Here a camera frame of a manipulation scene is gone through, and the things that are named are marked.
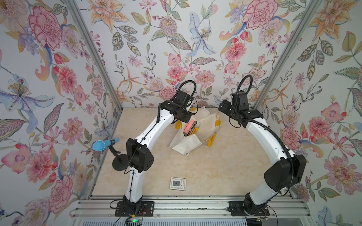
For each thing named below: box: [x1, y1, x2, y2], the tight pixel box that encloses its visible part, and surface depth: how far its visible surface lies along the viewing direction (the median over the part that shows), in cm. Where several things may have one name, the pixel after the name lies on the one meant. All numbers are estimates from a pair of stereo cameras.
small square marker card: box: [169, 177, 187, 192], surface depth 83 cm
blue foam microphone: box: [92, 137, 121, 152], surface depth 66 cm
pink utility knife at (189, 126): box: [183, 119, 198, 137], surface depth 105 cm
